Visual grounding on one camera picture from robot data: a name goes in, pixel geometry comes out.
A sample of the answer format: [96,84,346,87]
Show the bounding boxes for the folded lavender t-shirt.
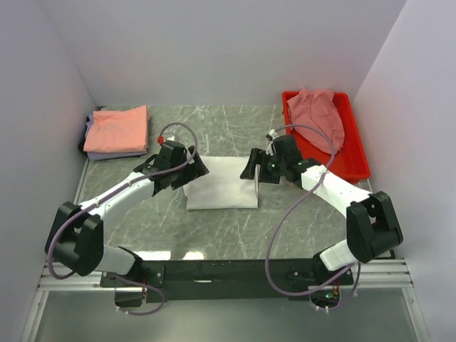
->
[78,114,147,161]

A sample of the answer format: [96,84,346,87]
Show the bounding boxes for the red plastic bin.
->
[286,92,371,184]

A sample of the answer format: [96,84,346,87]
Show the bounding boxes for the crumpled pink t-shirt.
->
[286,88,345,154]

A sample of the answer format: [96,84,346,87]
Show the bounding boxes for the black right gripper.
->
[239,148,287,185]

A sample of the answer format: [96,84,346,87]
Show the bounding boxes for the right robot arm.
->
[240,135,403,284]

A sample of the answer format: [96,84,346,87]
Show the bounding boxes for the folded salmon pink t-shirt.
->
[83,105,149,153]

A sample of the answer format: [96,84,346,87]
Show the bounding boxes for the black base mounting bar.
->
[99,258,357,308]

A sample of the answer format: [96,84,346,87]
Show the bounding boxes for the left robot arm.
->
[45,140,209,286]

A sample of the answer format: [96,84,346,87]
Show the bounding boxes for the aluminium rail frame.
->
[21,257,430,341]

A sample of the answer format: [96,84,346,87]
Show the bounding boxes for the white Coca-Cola t-shirt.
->
[184,156,259,210]

